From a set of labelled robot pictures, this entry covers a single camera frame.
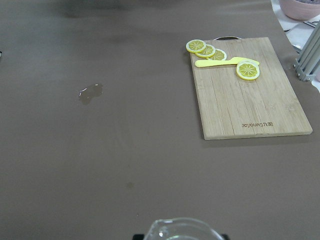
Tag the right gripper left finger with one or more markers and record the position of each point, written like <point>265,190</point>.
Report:
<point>138,236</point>

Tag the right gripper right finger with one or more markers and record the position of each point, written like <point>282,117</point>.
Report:
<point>224,236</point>

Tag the clear glass cup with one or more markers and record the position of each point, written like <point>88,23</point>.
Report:
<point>181,228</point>

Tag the wooden cutting board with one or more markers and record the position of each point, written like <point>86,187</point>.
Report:
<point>233,108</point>

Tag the spilled liquid puddle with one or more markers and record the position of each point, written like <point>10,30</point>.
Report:
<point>90,92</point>

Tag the lemon slice near knife tip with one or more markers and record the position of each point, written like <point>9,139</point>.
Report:
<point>248,70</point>

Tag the yellow plastic knife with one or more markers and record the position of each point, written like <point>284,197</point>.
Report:
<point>232,61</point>

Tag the upper lemon slice of row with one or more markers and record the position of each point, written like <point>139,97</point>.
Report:
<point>219,55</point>

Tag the middle lemon slice of row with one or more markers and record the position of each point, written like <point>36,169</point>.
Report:
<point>208,52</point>

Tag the end lemon slice of row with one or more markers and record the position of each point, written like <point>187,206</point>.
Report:
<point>195,46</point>

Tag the pink bowl with dark cloth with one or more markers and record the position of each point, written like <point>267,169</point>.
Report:
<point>300,9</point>

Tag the aluminium frame post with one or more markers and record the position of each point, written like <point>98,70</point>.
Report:
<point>307,63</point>

